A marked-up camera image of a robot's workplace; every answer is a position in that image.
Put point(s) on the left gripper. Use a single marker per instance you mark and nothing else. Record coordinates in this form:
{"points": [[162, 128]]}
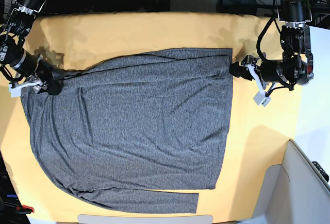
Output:
{"points": [[265, 71]]}

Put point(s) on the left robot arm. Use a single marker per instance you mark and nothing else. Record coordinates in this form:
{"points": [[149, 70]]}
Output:
{"points": [[296, 66]]}

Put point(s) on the grey long-sleeve T-shirt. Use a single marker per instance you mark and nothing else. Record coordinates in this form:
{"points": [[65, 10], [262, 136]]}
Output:
{"points": [[138, 134]]}

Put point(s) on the red clamp left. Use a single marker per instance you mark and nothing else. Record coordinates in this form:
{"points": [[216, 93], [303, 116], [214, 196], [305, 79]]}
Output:
{"points": [[23, 209]]}

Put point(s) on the dark round stool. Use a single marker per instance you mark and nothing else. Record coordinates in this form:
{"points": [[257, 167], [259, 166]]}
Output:
{"points": [[239, 7]]}

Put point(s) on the yellow table cloth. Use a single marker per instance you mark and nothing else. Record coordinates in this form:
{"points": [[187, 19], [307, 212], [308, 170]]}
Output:
{"points": [[257, 136]]}

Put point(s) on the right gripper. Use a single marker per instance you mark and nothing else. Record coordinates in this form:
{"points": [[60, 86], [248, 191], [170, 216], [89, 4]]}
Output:
{"points": [[32, 67]]}

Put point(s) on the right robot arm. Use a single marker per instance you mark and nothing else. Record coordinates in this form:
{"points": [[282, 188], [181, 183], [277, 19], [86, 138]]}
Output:
{"points": [[16, 27]]}

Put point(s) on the black remote control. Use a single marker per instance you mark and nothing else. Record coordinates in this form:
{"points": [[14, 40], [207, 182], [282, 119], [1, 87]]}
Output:
{"points": [[321, 171]]}

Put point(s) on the white box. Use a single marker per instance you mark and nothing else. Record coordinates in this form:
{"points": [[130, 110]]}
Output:
{"points": [[293, 192]]}

